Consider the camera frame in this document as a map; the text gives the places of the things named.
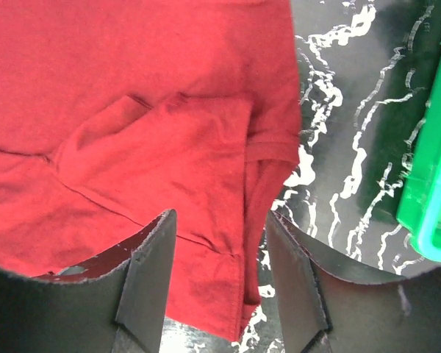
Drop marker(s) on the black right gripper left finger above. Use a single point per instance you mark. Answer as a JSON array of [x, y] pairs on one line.
[[112, 302]]

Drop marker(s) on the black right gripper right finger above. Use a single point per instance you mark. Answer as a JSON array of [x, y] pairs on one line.
[[331, 303]]

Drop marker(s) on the dark red t-shirt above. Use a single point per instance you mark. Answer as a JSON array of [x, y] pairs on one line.
[[113, 111]]

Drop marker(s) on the green plastic bin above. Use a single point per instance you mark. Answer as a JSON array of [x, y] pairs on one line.
[[419, 210]]

